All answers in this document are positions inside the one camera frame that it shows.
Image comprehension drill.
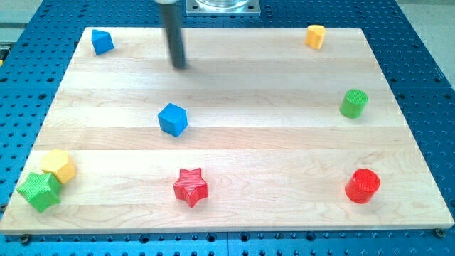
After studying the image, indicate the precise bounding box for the blue cube block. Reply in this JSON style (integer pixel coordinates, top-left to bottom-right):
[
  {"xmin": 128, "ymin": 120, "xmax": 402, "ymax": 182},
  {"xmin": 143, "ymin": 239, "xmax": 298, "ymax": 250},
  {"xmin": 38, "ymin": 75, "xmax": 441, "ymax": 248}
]
[{"xmin": 158, "ymin": 103, "xmax": 188, "ymax": 137}]

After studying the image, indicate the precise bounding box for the yellow heart block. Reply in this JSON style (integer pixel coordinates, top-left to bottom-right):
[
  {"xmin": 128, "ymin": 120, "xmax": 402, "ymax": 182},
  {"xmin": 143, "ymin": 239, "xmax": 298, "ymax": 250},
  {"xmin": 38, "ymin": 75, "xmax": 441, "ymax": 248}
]
[{"xmin": 304, "ymin": 25, "xmax": 326, "ymax": 50}]

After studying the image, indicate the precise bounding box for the wooden board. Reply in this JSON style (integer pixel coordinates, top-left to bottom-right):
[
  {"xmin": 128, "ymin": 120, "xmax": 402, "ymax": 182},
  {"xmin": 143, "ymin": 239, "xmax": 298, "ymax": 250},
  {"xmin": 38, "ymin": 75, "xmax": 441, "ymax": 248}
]
[{"xmin": 1, "ymin": 27, "xmax": 454, "ymax": 234}]

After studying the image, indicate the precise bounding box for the red star block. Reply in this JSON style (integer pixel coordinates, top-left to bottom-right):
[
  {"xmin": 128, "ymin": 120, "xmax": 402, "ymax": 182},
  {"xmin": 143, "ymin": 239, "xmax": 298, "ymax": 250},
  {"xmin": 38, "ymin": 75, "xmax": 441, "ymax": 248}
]
[{"xmin": 173, "ymin": 168, "xmax": 208, "ymax": 208}]

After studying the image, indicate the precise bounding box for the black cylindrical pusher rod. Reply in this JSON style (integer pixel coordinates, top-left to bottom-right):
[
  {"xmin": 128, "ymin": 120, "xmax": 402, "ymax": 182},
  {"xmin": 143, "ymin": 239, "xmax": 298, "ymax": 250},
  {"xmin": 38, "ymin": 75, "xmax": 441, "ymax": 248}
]
[{"xmin": 156, "ymin": 0, "xmax": 187, "ymax": 69}]

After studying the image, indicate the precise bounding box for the green cylinder block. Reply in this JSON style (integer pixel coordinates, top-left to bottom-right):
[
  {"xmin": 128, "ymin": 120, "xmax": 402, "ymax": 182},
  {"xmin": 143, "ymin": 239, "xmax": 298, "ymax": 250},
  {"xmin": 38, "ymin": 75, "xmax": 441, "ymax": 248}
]
[{"xmin": 339, "ymin": 89, "xmax": 368, "ymax": 119}]

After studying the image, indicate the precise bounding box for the red cylinder block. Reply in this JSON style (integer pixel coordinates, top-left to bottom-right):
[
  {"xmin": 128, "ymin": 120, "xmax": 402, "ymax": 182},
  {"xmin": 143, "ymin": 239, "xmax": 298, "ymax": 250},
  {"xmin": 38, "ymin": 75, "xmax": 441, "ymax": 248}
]
[{"xmin": 345, "ymin": 169, "xmax": 381, "ymax": 204}]

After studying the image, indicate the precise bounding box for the blue triangular prism block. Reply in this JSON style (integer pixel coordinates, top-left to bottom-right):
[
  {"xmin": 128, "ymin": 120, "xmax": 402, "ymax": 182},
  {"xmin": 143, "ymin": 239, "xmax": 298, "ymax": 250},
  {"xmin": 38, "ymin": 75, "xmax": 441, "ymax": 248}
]
[{"xmin": 91, "ymin": 29, "xmax": 114, "ymax": 55}]

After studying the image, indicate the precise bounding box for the yellow hexagon block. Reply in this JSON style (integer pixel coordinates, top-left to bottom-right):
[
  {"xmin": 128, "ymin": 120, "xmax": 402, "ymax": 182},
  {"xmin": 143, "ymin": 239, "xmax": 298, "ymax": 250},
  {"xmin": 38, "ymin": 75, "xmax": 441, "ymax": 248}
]
[{"xmin": 41, "ymin": 149, "xmax": 76, "ymax": 184}]

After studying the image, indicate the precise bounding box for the green star block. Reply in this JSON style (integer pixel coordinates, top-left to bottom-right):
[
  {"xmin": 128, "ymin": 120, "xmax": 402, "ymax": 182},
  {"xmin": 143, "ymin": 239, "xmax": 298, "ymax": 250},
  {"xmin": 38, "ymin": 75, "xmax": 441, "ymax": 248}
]
[{"xmin": 16, "ymin": 172, "xmax": 62, "ymax": 213}]

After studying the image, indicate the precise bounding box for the blue perforated table plate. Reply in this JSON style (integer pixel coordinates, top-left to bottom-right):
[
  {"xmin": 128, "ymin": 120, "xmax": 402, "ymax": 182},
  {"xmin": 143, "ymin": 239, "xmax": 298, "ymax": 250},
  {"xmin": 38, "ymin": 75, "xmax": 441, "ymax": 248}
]
[{"xmin": 1, "ymin": 1, "xmax": 454, "ymax": 255}]

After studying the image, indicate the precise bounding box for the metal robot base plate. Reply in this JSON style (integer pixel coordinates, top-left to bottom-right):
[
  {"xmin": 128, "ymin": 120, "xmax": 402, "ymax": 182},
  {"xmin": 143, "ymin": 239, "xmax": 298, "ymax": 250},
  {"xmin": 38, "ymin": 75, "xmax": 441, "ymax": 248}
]
[{"xmin": 185, "ymin": 0, "xmax": 261, "ymax": 17}]

